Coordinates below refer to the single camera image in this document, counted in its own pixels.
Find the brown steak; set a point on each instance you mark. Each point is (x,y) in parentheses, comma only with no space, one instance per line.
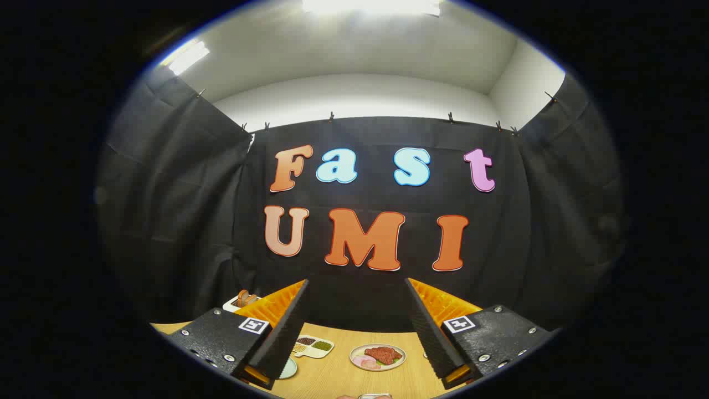
(382,354)

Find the white oval plate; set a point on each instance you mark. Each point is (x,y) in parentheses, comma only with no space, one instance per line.
(360,352)

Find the pink ham slice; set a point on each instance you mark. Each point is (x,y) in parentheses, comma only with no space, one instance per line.
(374,365)
(363,361)

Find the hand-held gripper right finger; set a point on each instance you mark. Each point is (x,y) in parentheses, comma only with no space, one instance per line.
(426,327)

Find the row of black cloth clips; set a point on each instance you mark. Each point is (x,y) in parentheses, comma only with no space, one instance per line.
(331,117)

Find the white divided dish with beans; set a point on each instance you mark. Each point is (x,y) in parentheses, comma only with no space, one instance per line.
(313,346)

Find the black backdrop cloth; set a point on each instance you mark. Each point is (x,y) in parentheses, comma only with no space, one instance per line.
(365,299)

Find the white toaster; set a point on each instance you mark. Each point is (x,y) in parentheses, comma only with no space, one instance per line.
(232,303)

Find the green lettuce leaf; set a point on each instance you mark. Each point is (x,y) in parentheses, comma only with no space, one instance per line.
(394,361)

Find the light blue plate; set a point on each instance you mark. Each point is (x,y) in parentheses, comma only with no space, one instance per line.
(289,369)

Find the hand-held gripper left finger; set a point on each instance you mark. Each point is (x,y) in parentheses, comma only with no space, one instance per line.
(288,327)

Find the ceiling light panel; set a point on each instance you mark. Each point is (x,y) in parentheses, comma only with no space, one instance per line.
(186,56)
(371,5)

